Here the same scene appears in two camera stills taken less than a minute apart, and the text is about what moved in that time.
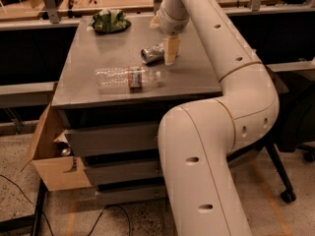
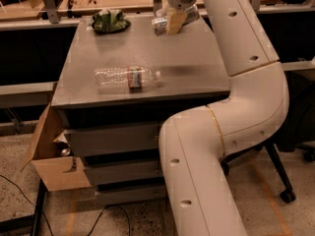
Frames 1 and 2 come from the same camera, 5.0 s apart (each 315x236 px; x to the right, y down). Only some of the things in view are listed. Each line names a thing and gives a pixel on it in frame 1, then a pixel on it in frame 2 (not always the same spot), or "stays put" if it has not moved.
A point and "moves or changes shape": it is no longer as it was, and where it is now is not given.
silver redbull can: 153,54 moves or changes shape
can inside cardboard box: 66,151 stays put
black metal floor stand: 32,221 stays put
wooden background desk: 65,2 stays put
